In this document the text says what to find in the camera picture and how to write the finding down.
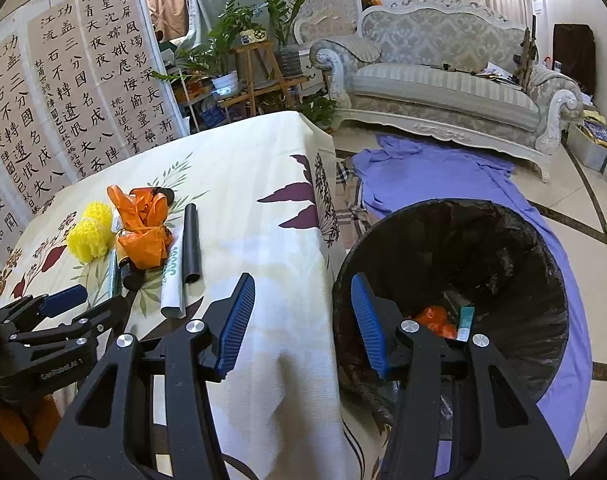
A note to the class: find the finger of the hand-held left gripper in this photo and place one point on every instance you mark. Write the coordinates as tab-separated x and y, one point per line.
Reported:
88	322
65	296

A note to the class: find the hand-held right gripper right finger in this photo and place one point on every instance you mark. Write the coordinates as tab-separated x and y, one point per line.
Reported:
368	325

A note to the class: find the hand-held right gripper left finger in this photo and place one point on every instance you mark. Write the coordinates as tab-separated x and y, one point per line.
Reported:
238	320

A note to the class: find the yellow foam mesh ball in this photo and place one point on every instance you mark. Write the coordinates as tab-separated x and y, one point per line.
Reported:
87	242
99	214

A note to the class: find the black cylindrical bottle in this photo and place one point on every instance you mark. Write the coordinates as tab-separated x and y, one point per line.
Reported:
132	277

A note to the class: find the orange wrapper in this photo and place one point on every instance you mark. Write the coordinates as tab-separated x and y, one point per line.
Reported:
433	317

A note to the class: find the black tube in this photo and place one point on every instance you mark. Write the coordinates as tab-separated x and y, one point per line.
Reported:
192	245

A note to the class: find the orange plastic bag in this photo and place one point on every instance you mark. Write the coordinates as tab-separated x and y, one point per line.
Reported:
146	250
143	210

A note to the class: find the teal tube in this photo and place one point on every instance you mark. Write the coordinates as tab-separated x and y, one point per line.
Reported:
466	325

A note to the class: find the bin with black bag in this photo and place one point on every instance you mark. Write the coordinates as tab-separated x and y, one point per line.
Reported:
483	250

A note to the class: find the orange-brown object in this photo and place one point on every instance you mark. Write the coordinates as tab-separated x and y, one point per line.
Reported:
28	425

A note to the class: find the plaid cloth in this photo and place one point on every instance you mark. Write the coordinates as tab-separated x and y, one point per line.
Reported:
351	195

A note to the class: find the floral tablecloth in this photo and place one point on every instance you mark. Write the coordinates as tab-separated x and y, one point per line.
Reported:
263	170

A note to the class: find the purple cloth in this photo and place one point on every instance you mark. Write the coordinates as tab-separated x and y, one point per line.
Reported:
458	175

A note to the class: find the calligraphy folding screen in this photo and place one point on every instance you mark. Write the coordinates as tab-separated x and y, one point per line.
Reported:
58	85

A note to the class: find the white metal rack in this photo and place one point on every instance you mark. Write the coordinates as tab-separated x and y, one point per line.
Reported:
193	110

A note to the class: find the small green floor plant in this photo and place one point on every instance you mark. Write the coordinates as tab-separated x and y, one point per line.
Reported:
318	110

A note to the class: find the leafy plant in white pot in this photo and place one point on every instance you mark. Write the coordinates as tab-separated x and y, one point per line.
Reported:
226	85

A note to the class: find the wooden plant stand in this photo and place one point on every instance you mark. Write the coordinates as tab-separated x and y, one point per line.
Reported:
256	80

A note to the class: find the ornate grey sofa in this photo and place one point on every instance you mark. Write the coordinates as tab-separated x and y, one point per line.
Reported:
433	90

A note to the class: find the tall plant in grey pot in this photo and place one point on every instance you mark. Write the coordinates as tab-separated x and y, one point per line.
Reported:
289	60

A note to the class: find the grey storage box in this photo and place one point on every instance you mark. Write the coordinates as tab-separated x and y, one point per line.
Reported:
588	152

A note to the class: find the pile of papers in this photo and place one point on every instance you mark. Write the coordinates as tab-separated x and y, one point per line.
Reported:
498	75

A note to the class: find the blue and white ceramic pot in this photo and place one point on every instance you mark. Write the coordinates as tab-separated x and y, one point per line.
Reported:
253	36

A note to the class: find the ornate white armchair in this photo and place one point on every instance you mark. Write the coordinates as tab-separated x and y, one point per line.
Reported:
328	25

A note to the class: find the toy rifle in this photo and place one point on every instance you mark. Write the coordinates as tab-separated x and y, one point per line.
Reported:
526	55

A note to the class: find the brown curtain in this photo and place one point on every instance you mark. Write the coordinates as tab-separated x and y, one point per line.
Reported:
168	0

